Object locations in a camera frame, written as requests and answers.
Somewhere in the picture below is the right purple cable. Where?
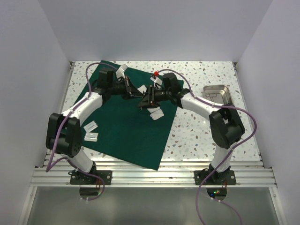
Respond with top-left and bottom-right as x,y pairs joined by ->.
156,68 -> 259,225

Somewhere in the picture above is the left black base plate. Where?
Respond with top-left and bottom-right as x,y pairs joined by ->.
68,170 -> 113,185

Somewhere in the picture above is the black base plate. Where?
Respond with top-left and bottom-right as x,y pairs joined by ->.
194,169 -> 237,186
68,170 -> 113,185

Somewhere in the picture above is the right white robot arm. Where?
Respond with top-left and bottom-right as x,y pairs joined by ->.
138,73 -> 245,184

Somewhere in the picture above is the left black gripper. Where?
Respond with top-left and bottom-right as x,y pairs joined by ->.
108,75 -> 143,100

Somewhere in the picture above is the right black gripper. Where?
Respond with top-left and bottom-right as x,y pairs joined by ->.
137,84 -> 172,109

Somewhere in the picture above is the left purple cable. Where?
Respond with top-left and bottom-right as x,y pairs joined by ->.
45,62 -> 118,202

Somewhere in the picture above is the white gauze pad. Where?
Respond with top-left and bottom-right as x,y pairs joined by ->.
150,110 -> 164,120
147,107 -> 160,113
137,85 -> 147,94

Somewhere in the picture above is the purple cable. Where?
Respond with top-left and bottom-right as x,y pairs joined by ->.
156,68 -> 259,225
45,62 -> 118,202

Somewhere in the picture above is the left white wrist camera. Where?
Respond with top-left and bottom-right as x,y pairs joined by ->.
115,64 -> 128,79

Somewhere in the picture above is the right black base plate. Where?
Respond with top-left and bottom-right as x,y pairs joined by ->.
194,169 -> 237,186

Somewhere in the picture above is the green surgical drape cloth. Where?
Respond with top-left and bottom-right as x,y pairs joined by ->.
81,62 -> 177,170

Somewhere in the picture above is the stainless steel tray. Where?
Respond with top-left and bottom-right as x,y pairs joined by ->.
202,84 -> 233,105

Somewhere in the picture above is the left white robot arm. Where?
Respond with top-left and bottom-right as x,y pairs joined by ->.
45,64 -> 142,184

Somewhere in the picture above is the white labelled packet upper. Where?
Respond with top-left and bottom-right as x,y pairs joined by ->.
83,121 -> 98,133

